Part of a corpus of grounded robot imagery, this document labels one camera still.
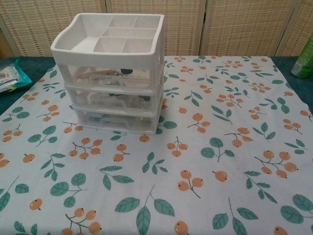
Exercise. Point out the clear drawer holding plush toy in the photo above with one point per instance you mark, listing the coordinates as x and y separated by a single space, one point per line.
137 122

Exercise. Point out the clear drawer holding wooden items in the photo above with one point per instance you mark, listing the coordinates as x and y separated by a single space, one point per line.
80 80

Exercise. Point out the floral orange berry tablecloth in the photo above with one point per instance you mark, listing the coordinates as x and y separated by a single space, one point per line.
195 171

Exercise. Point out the woven bamboo folding screen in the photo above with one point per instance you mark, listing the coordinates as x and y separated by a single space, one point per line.
232 24

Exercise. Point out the teal snack package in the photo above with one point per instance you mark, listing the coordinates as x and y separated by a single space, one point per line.
12 76

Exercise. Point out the green drink bottle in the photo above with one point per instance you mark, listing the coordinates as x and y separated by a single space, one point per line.
304 61

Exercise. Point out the white plastic drawer organizer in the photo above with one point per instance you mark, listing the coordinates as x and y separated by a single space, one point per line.
102 57

